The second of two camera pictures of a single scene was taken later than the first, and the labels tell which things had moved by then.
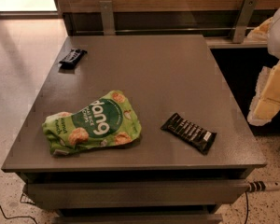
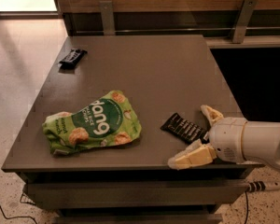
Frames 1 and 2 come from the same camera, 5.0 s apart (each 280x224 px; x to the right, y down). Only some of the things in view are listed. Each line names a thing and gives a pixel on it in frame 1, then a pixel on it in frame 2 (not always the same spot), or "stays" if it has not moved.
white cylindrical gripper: (279, 32) → (228, 139)
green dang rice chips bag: (108, 119) stays
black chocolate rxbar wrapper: (201, 138) stays
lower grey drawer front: (137, 218) stays
